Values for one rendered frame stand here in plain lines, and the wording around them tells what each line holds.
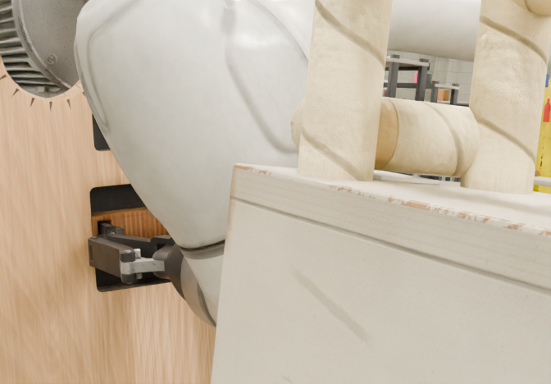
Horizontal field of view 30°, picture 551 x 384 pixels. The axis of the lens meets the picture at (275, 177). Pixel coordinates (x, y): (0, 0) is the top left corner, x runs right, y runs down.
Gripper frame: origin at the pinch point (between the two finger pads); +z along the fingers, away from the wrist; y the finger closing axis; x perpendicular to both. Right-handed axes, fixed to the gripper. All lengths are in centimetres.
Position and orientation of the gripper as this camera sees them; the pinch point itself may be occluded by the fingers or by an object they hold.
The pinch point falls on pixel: (145, 235)
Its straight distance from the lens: 99.0
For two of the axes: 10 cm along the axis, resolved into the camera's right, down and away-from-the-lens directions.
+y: 9.0, -0.9, 4.3
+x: -0.5, -9.9, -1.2
